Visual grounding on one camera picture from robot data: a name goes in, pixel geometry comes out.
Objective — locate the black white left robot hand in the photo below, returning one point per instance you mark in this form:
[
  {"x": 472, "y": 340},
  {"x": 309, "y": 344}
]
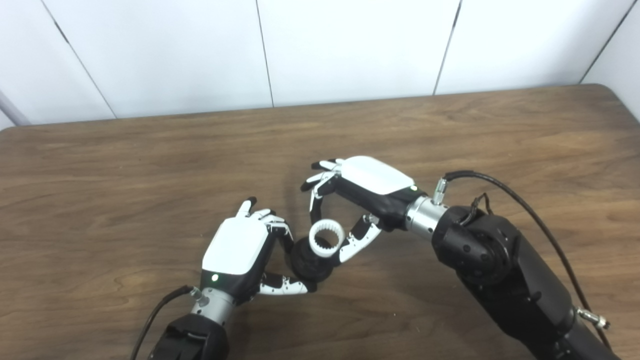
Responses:
[{"x": 235, "y": 245}]

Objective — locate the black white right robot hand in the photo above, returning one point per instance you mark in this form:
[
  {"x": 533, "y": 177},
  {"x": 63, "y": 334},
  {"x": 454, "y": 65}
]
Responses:
[{"x": 375, "y": 180}]

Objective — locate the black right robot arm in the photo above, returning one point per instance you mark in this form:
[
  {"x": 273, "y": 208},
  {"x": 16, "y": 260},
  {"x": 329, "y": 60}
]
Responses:
[{"x": 505, "y": 270}]

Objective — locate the grey metal pole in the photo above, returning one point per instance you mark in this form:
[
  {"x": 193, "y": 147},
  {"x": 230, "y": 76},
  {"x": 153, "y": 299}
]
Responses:
[{"x": 12, "y": 112}]

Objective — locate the round black part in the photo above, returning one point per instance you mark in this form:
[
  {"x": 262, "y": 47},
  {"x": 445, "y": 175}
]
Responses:
[{"x": 310, "y": 265}]

